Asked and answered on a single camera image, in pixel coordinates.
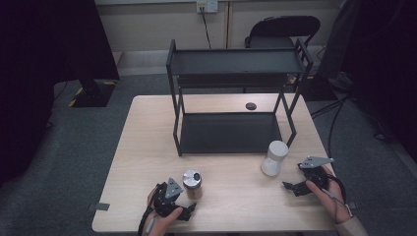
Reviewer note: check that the black metal shelf rack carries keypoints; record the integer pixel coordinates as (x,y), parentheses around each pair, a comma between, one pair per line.
(229,132)

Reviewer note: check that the glass jar with metal lid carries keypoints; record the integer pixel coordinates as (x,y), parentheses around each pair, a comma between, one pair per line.
(192,184)

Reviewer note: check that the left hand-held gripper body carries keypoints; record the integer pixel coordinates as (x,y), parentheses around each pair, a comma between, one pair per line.
(165,200)

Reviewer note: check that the glass jar with white lid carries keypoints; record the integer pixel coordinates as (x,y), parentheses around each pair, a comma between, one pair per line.
(274,159)

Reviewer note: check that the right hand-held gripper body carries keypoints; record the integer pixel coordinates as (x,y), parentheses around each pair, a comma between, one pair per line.
(315,173)

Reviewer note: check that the white wall outlet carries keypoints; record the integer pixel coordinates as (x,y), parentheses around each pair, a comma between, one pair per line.
(207,6)

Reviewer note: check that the person's right hand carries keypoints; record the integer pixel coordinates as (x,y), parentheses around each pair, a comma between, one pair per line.
(331,201)

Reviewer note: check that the black stand base yellow stripes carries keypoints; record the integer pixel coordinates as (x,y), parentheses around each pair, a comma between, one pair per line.
(93,95)

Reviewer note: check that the black round table grommet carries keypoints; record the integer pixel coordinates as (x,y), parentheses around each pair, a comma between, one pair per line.
(250,106)

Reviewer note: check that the person's left hand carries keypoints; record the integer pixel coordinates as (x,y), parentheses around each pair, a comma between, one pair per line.
(162,223)

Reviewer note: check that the grey tape tab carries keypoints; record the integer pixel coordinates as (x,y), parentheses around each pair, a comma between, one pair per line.
(99,206)
(352,206)

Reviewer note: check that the dark curtain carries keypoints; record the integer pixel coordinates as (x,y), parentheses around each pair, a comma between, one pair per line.
(377,49)
(39,65)

